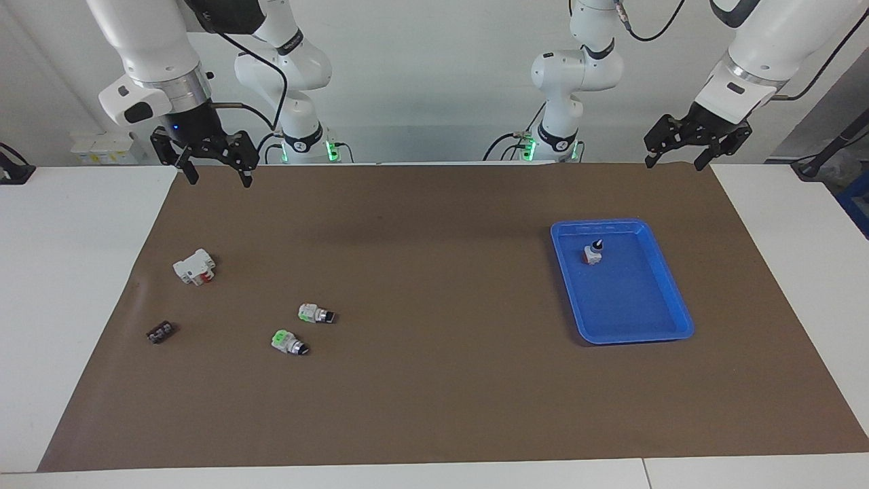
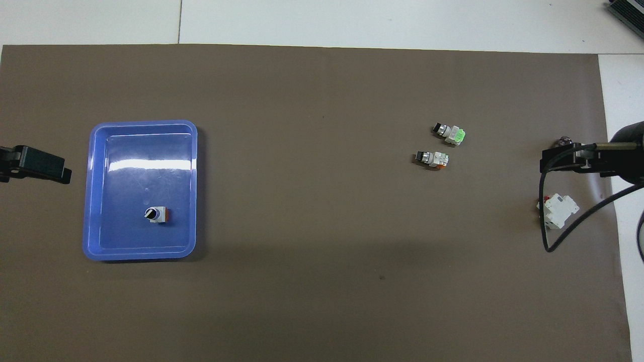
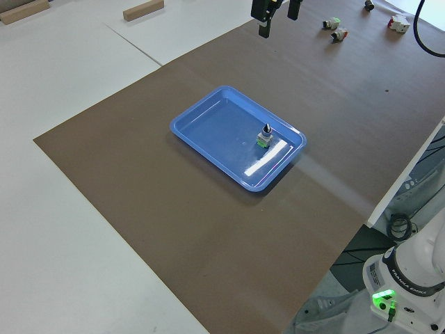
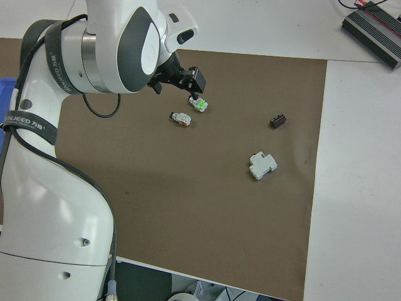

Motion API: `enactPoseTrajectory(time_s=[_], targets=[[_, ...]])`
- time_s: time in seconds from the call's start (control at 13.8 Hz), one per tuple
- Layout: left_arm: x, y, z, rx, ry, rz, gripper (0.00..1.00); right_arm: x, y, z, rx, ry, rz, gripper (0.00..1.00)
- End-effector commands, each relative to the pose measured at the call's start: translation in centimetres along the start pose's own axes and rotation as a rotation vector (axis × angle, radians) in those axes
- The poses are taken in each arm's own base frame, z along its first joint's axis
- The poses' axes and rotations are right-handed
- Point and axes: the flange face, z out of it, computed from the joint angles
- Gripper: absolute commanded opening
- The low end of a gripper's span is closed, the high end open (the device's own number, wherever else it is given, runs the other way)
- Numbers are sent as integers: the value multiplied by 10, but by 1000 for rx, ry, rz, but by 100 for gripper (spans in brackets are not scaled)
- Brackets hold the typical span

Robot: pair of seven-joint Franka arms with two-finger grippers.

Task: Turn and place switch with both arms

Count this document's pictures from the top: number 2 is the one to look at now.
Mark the grey finned metal device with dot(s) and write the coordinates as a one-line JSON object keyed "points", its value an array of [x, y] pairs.
{"points": [[629, 10]]}

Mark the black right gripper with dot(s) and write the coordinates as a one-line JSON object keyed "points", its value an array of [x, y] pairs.
{"points": [[629, 161]]}

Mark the small dark electronic component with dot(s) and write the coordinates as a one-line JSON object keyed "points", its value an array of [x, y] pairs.
{"points": [[563, 139]]}

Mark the white circuit breaker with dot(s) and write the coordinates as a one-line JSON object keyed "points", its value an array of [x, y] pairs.
{"points": [[559, 208]]}

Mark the selector switch green base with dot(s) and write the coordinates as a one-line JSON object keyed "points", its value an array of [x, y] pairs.
{"points": [[453, 134]]}

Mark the selector switch red base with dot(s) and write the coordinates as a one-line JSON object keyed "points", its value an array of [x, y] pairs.
{"points": [[160, 215]]}

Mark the brown table mat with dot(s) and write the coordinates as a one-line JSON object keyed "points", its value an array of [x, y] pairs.
{"points": [[322, 201]]}

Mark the selector switch orange base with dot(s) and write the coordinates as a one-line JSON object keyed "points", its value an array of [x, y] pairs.
{"points": [[435, 159]]}

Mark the blue plastic tray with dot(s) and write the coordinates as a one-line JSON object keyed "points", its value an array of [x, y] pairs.
{"points": [[141, 151]]}

